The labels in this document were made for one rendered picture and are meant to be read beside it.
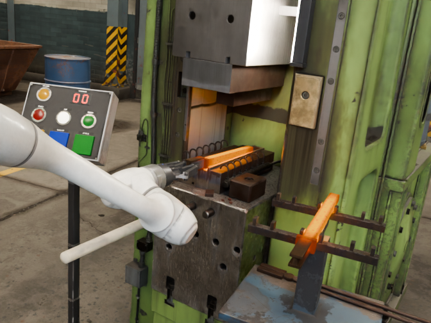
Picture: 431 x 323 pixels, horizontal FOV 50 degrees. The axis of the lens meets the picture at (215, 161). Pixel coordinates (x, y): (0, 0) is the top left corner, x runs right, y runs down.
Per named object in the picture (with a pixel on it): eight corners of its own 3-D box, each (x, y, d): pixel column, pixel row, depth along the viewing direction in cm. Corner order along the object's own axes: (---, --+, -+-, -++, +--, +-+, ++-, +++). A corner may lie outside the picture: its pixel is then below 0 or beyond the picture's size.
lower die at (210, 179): (219, 194, 163) (221, 171, 161) (174, 179, 173) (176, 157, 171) (272, 169, 198) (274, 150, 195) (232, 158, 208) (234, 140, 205)
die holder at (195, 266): (232, 327, 164) (246, 210, 151) (150, 288, 183) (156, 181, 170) (296, 267, 210) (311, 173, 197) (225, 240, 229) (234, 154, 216)
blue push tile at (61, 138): (64, 152, 173) (69, 132, 175) (45, 149, 174) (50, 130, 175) (66, 153, 175) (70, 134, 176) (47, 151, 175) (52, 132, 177)
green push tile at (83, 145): (90, 155, 172) (94, 136, 174) (70, 152, 173) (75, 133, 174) (91, 156, 174) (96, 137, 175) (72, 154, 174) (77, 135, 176)
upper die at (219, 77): (229, 93, 153) (232, 64, 150) (181, 84, 163) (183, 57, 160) (283, 86, 187) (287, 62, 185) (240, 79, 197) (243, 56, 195)
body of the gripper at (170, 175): (145, 185, 146) (164, 178, 154) (166, 192, 142) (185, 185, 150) (146, 163, 144) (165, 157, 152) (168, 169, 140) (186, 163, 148)
